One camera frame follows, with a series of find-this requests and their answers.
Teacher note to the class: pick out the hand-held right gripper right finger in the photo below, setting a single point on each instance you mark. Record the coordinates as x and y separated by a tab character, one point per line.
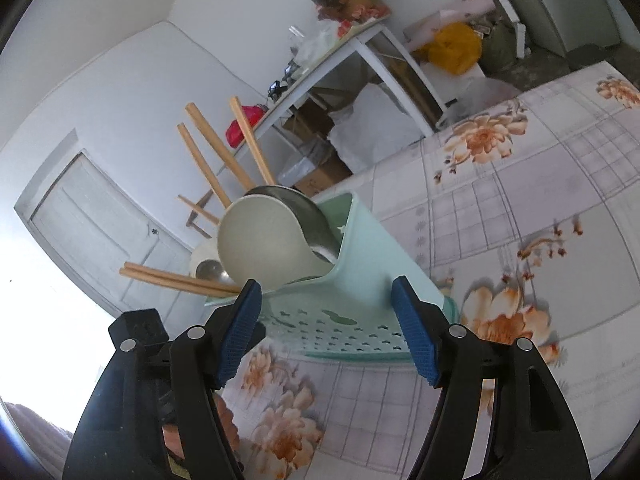
415	335

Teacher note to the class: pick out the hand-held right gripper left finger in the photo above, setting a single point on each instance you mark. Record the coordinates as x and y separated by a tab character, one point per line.
240	330

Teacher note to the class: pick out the wooden chopstick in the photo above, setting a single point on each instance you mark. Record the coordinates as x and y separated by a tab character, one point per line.
202	165
220	146
252	141
170	284
180	275

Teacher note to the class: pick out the stainless steel spoon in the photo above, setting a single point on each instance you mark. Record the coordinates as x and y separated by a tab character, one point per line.
212	270

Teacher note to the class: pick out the cream round soup spoon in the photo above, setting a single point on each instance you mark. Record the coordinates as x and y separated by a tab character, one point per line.
260	245

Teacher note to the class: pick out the mint green utensil holder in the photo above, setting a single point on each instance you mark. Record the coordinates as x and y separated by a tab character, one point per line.
360	260

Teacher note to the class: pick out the white door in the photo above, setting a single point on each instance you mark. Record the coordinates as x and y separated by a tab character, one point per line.
90	220

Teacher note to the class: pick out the wrapped white box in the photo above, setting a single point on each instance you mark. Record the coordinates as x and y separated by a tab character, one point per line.
300	165

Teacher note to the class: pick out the red plastic bag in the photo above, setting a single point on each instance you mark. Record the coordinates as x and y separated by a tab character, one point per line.
235	132

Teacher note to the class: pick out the floral tablecloth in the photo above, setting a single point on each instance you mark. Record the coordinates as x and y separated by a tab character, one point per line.
550	185

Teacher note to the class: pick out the white sack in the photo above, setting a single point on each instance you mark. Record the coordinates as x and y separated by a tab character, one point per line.
375	125

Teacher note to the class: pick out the tall brown cardboard box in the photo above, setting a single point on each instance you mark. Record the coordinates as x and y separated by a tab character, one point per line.
307	120

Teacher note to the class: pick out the white side table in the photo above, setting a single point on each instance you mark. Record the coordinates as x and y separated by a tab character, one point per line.
325	66

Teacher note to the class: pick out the yellow bag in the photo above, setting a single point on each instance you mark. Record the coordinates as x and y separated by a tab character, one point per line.
455	47

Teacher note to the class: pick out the clear plastic bag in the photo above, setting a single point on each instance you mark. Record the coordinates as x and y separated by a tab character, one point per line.
320	42

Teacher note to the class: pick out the pink flat box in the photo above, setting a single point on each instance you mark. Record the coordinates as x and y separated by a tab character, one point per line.
450	10

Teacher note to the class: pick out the brown box of clutter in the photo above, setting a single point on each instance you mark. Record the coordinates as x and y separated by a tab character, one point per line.
350	2

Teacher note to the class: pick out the grey refrigerator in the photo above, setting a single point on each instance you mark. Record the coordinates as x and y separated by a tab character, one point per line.
565	5

